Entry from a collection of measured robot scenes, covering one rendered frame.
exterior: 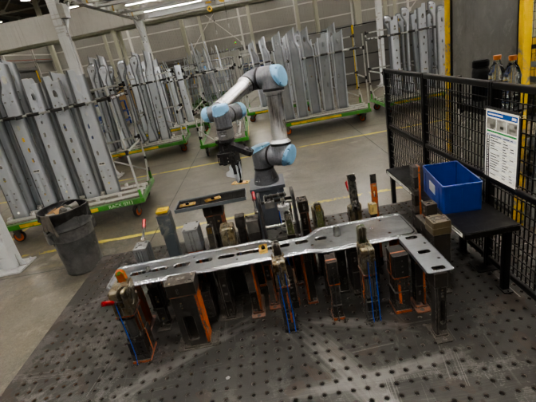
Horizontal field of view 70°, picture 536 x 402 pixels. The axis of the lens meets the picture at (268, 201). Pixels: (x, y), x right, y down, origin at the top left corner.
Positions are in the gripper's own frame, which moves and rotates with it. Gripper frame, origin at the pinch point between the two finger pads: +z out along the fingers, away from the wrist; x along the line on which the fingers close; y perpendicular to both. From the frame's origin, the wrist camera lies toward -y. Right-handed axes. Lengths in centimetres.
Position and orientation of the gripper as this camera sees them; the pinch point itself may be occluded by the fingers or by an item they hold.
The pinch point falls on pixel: (240, 179)
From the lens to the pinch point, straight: 182.6
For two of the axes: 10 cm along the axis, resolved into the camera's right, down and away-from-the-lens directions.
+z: 1.8, 9.2, 3.6
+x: -2.4, 4.0, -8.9
